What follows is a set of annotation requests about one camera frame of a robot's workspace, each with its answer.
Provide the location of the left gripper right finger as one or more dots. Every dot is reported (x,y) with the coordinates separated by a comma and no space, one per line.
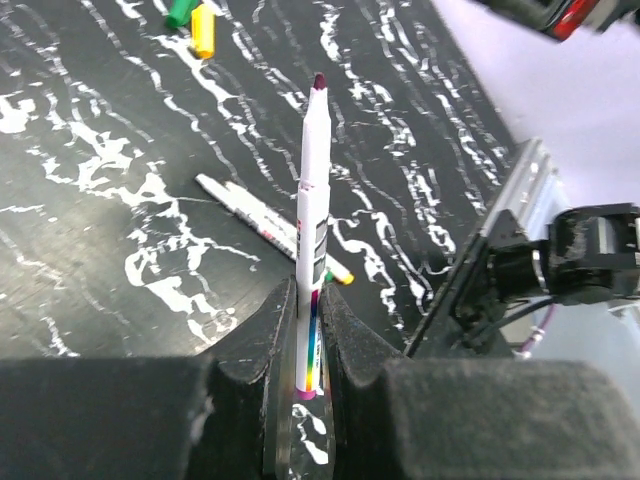
(399,418)

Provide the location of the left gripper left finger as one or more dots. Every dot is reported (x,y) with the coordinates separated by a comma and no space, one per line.
(225,413)

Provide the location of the white pen pink tip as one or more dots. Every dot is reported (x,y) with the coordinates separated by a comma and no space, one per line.
(312,217)

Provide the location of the green pen cap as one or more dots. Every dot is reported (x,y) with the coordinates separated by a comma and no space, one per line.
(180,12)

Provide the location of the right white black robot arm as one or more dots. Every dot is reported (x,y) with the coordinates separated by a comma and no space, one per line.
(590,255)

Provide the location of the white pen yellow tip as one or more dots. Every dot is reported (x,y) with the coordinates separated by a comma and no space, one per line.
(264,220)

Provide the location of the yellow pen cap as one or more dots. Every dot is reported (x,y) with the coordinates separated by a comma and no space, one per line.
(203,32)

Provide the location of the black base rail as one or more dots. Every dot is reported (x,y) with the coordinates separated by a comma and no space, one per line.
(464,320)

